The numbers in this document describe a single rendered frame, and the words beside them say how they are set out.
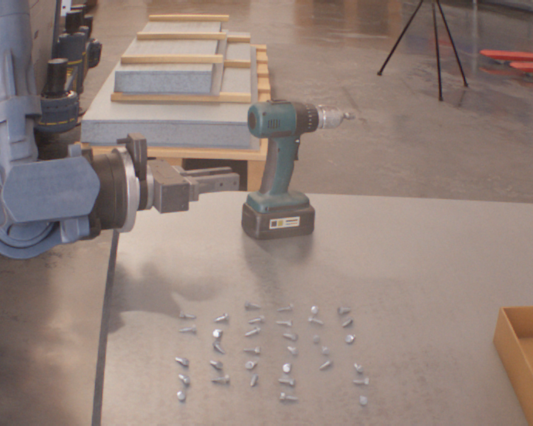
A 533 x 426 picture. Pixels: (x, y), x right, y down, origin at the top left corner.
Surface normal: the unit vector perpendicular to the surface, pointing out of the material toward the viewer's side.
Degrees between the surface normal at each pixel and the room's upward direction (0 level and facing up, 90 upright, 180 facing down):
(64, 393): 0
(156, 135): 90
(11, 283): 0
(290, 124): 91
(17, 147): 61
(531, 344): 0
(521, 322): 90
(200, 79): 90
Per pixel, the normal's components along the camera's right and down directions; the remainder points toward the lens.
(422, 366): 0.05, -0.93
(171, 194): 0.40, 0.35
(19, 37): 0.69, -0.22
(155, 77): 0.00, 0.36
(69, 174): 0.37, -0.15
